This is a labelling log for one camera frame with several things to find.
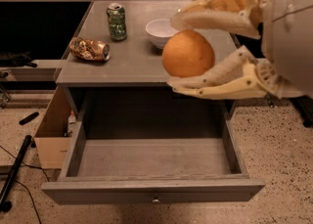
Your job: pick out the orange fruit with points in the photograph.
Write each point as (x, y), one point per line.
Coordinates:
(187, 53)

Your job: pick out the black pole on floor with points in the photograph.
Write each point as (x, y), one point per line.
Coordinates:
(5, 206)

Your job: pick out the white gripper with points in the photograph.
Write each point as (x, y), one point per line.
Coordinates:
(290, 43)

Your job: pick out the white ceramic bowl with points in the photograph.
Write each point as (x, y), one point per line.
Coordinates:
(159, 32)

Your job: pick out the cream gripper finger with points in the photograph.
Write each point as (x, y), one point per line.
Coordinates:
(237, 76)

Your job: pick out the open grey top drawer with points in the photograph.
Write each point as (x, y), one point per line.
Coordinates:
(150, 145)

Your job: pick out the brown crushed can lying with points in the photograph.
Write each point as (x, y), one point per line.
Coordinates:
(89, 50)

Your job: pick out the small black bar on floor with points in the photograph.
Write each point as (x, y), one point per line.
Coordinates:
(29, 118)

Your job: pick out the cardboard box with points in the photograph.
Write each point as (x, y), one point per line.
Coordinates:
(51, 138)

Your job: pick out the green crushed soda can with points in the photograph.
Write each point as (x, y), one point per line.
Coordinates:
(117, 22)

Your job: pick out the black bag on ledge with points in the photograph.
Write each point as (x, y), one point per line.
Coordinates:
(9, 59)

